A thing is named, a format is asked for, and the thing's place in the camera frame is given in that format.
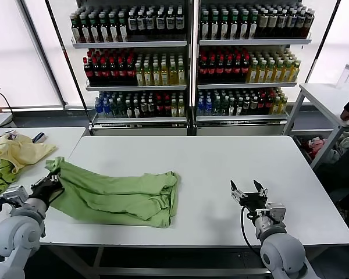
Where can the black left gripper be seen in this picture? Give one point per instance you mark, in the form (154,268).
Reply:
(45,191)

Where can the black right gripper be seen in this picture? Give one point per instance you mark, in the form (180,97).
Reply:
(251,199)

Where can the green shirt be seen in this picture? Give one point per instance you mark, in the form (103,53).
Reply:
(119,197)

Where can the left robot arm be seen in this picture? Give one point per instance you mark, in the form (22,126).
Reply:
(14,232)

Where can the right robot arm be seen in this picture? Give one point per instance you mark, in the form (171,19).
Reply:
(282,253)

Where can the person's bare hand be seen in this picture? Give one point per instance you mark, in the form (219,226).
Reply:
(347,115)

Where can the pale yellow garment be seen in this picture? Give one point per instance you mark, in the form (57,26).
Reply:
(23,149)

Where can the crumpled green garment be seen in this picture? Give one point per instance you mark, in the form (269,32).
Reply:
(0,174)

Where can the small colourful packet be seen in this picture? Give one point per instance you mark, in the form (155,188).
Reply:
(11,135)

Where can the pink and red garment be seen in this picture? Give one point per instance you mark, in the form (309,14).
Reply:
(315,144)

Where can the white garment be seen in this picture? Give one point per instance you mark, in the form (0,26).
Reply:
(341,142)

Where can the white side table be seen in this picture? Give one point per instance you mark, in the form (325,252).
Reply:
(322,98)

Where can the black slanted pole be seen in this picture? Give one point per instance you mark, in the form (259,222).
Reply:
(67,55)
(322,43)

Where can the bottle shelf rack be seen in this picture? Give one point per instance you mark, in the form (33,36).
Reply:
(133,45)
(250,43)

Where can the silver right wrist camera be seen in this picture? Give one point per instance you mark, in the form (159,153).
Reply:
(276,212)

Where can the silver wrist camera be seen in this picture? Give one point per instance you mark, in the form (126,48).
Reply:
(11,196)
(276,212)

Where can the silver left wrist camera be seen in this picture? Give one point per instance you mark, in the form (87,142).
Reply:
(11,196)

